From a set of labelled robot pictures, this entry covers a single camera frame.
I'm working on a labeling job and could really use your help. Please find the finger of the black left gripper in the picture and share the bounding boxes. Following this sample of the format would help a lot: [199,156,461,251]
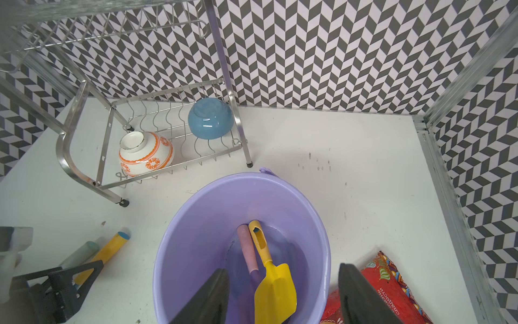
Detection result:
[48,260,104,323]

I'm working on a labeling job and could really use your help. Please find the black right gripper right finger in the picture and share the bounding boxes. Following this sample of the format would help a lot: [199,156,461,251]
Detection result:
[338,263,401,324]

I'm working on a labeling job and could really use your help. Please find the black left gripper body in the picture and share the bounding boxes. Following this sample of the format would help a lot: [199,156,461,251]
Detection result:
[1,267,61,323]

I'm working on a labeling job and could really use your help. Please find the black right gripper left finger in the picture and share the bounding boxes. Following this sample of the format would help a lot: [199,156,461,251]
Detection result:
[170,268,230,324]

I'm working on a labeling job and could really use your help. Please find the purple trowel pink handle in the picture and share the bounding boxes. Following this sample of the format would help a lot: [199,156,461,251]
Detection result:
[237,224,263,323]

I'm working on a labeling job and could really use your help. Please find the blue hand rake yellow handle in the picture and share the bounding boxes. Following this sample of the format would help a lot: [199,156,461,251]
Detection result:
[74,232,130,286]

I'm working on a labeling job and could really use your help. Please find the yellow plastic scoop shovel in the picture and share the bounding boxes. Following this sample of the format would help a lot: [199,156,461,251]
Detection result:
[248,220,298,323]

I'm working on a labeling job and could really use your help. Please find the purple plastic bucket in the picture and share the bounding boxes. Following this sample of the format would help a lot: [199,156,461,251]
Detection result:
[153,169,331,323]

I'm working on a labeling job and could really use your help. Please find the red cookie snack bag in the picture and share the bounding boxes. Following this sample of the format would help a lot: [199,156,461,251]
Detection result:
[321,251,432,323]

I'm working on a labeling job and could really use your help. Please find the light teal plastic trowel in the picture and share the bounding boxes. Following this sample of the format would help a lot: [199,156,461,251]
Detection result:
[59,241,100,269]

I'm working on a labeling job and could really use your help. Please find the white orange patterned bowl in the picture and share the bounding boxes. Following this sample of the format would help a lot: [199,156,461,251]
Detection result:
[119,131,175,178]

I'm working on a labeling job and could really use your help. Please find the blue ceramic bowl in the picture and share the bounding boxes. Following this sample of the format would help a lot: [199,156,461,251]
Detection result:
[188,98,234,140]

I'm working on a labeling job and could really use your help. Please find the right aluminium corner post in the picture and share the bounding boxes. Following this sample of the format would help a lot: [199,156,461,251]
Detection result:
[414,12,517,323]

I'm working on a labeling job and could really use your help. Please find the silver wire dish rack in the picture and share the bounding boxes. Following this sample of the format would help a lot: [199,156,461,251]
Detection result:
[1,1,253,207]

